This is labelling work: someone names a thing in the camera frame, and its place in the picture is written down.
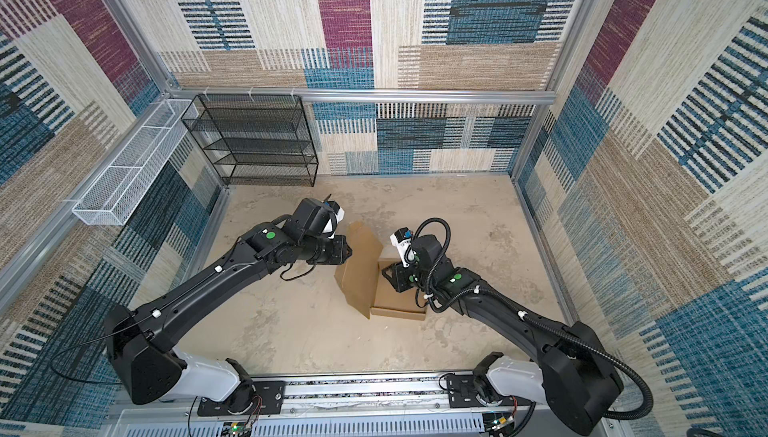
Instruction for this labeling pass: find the brown cardboard box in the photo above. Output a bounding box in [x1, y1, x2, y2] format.
[334, 221, 426, 321]

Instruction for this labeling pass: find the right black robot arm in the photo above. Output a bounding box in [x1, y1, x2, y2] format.
[384, 228, 628, 436]

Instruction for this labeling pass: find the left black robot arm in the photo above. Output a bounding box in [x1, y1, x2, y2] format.
[103, 198, 352, 415]

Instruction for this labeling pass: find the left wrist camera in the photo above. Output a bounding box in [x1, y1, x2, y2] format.
[323, 195, 345, 239]

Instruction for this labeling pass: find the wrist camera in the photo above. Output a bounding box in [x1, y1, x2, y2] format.
[390, 227, 415, 268]
[323, 195, 345, 239]

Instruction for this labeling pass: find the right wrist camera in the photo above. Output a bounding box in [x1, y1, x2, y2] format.
[390, 227, 415, 268]

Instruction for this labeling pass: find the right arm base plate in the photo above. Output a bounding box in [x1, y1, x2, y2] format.
[438, 372, 530, 409]

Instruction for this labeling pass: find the aluminium front rail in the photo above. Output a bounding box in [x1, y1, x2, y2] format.
[107, 370, 619, 420]

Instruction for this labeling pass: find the black wire mesh shelf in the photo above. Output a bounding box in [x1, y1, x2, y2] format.
[181, 94, 319, 187]

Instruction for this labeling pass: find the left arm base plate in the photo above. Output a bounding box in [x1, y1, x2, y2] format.
[196, 380, 286, 418]

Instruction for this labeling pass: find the white wire mesh basket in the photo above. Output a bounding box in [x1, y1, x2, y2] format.
[72, 99, 191, 226]

